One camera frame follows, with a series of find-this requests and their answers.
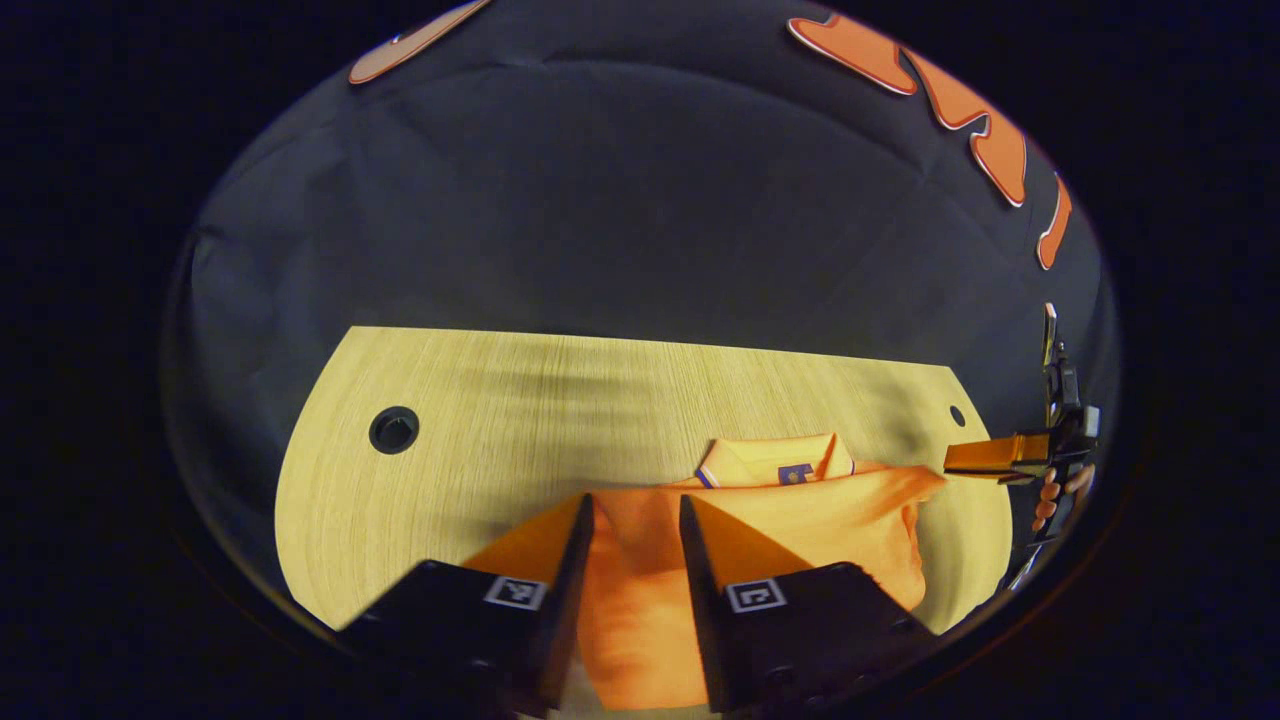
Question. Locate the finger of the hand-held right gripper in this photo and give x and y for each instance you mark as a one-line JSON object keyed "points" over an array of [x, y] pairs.
{"points": [[1000, 455]]}

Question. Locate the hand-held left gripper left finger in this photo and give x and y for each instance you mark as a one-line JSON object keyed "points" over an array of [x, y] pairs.
{"points": [[572, 580]]}

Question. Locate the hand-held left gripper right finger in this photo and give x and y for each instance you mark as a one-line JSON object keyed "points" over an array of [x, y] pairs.
{"points": [[697, 600]]}

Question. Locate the yellow polo T-shirt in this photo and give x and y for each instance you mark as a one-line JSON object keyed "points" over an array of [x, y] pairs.
{"points": [[850, 520]]}

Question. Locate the black backdrop cloth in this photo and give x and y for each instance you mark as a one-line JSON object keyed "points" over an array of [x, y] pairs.
{"points": [[600, 200]]}

